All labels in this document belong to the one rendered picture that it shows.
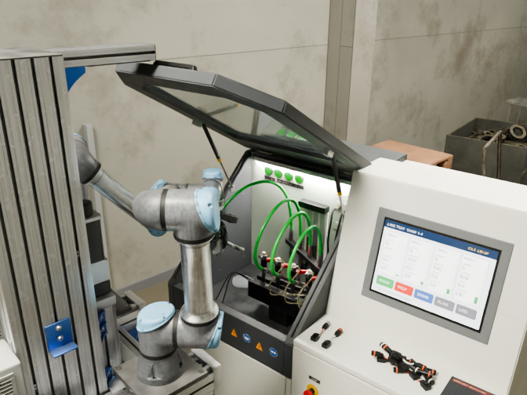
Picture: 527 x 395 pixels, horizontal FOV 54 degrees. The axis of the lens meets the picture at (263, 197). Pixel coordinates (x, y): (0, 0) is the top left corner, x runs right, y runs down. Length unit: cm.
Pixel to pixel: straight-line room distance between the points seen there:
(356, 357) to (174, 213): 90
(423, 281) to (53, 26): 254
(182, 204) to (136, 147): 242
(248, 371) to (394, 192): 95
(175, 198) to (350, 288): 92
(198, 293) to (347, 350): 67
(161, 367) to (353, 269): 81
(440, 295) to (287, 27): 309
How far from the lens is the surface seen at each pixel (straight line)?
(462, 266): 186
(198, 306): 155
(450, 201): 185
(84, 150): 191
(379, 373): 189
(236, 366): 230
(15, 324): 161
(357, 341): 201
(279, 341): 203
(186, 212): 136
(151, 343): 165
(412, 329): 198
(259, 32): 430
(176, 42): 383
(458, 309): 190
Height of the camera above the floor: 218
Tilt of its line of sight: 22 degrees down
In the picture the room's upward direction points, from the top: 1 degrees clockwise
